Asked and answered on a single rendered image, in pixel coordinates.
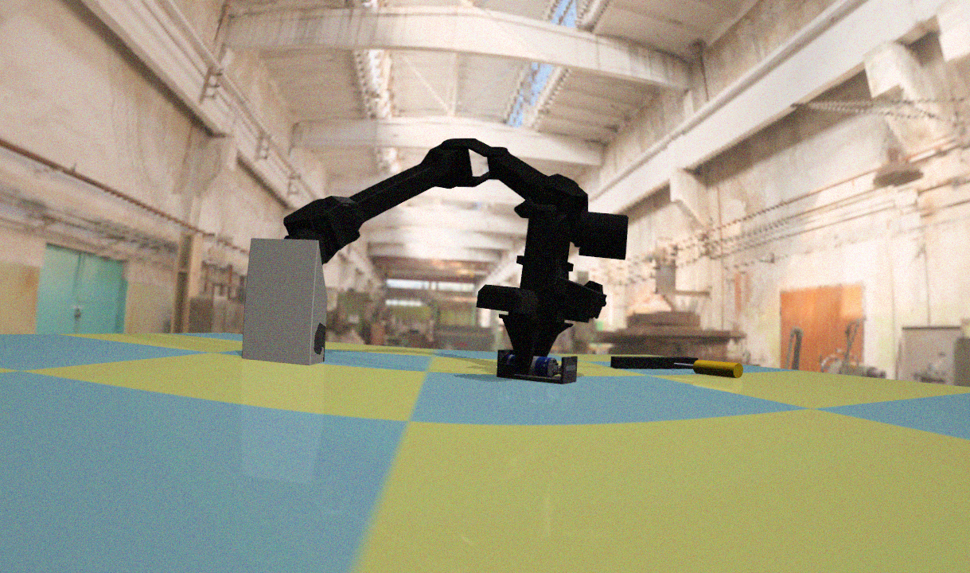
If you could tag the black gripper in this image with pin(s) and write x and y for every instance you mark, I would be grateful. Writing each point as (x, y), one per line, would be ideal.
(532, 327)

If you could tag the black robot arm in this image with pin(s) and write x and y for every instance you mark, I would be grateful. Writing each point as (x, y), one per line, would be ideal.
(556, 208)

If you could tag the blue and grey battery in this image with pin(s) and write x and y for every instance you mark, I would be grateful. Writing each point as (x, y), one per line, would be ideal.
(539, 366)

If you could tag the yellow-handled screwdriver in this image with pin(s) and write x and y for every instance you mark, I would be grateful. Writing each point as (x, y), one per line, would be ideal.
(715, 368)

